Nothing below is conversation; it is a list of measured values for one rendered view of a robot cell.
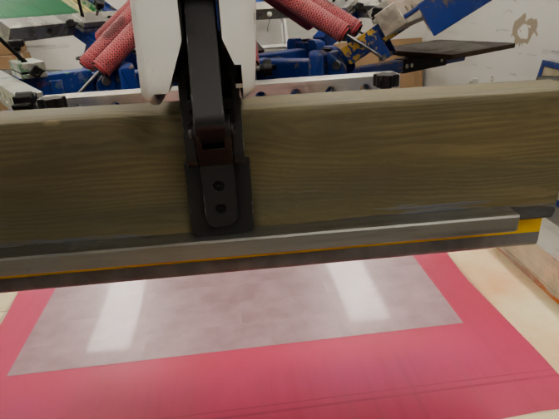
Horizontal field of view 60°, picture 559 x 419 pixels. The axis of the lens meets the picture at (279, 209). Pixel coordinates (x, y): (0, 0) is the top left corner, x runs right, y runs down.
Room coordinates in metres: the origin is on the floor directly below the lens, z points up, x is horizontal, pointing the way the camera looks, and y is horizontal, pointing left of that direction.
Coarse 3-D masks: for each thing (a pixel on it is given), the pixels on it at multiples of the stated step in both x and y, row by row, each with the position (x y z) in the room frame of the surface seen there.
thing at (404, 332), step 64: (448, 256) 0.40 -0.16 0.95; (256, 320) 0.32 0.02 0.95; (320, 320) 0.31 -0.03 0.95; (384, 320) 0.31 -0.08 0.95; (448, 320) 0.31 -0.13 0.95; (256, 384) 0.25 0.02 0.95; (320, 384) 0.25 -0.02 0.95; (384, 384) 0.24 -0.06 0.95; (448, 384) 0.24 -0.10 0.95; (512, 384) 0.24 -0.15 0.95
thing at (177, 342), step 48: (48, 288) 0.38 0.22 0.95; (96, 288) 0.38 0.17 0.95; (144, 288) 0.37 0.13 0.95; (192, 288) 0.37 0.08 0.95; (0, 336) 0.32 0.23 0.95; (48, 336) 0.31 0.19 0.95; (96, 336) 0.31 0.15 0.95; (144, 336) 0.31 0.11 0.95; (192, 336) 0.30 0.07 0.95; (240, 336) 0.30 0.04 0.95; (0, 384) 0.26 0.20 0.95; (48, 384) 0.26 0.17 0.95; (96, 384) 0.26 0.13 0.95; (144, 384) 0.25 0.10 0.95; (192, 384) 0.25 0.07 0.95; (240, 384) 0.25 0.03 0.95
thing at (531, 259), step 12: (540, 228) 0.38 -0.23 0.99; (552, 228) 0.38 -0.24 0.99; (540, 240) 0.36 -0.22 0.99; (552, 240) 0.36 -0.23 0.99; (504, 252) 0.40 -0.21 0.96; (516, 252) 0.38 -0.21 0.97; (528, 252) 0.37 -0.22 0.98; (540, 252) 0.35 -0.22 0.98; (552, 252) 0.34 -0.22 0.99; (516, 264) 0.38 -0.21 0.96; (528, 264) 0.36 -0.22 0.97; (540, 264) 0.35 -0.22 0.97; (552, 264) 0.33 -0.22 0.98; (528, 276) 0.36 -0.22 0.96; (540, 276) 0.35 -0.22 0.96; (552, 276) 0.33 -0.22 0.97; (552, 288) 0.33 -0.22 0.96
